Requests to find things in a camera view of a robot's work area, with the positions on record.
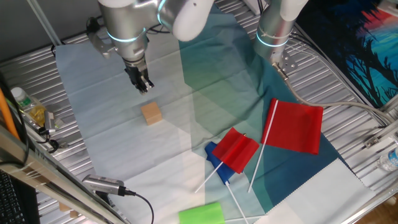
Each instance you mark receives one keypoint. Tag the small red flag white stick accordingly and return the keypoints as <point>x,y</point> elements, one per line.
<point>235,149</point>

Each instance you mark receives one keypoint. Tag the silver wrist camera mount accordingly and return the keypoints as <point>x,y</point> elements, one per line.
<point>101,45</point>

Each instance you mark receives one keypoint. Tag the blue flag with white stick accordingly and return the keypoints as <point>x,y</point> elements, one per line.
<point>224,174</point>

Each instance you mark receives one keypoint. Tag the thin aluminium pole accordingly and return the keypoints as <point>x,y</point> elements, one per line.
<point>45,23</point>

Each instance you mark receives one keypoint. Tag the large red flag white stick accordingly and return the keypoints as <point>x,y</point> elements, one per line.
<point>293,126</point>

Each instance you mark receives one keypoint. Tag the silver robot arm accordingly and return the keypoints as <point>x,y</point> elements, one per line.
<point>130,21</point>

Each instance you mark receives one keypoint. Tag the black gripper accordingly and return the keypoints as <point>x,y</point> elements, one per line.
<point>136,70</point>

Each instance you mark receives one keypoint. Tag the small wooden cube block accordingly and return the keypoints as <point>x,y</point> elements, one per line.
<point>151,113</point>

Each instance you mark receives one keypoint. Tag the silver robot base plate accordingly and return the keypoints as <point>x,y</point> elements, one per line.
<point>287,62</point>

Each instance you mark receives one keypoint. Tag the blue teal patterned tablecloth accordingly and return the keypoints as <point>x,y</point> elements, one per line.
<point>109,140</point>

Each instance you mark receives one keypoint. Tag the orange pole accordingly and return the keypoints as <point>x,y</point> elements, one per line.
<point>6,116</point>

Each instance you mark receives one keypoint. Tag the small silver clamp device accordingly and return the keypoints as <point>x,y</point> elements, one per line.
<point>49,120</point>

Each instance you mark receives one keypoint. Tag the colourful sunset tree poster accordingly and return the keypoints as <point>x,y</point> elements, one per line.
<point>357,49</point>

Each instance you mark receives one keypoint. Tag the clear water bottle blue label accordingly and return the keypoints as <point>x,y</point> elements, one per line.
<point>389,160</point>

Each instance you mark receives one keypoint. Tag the silver depth camera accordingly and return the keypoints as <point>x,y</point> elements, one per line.
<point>104,184</point>

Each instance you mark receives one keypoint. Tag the plastic bottle with green label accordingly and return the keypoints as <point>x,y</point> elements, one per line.
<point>29,105</point>

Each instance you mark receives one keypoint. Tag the black keyboard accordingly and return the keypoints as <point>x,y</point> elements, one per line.
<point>12,202</point>

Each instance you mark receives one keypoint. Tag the aluminium corner bracket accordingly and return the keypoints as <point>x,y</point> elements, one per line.
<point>381,135</point>

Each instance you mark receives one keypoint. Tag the green flag with white stick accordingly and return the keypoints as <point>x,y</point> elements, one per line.
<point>201,214</point>

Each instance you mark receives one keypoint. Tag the aluminium frame beam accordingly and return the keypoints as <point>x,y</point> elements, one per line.
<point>46,183</point>

